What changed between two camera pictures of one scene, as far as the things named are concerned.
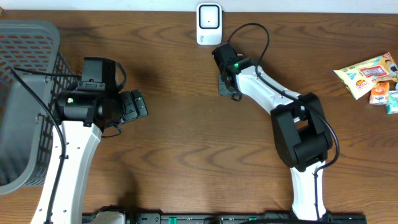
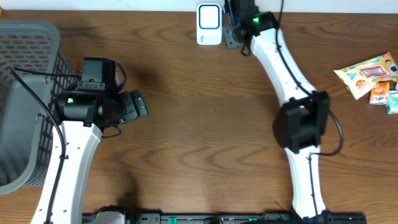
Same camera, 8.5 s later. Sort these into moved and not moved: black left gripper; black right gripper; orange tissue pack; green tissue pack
Moved: black right gripper
Not moved: orange tissue pack; green tissue pack; black left gripper
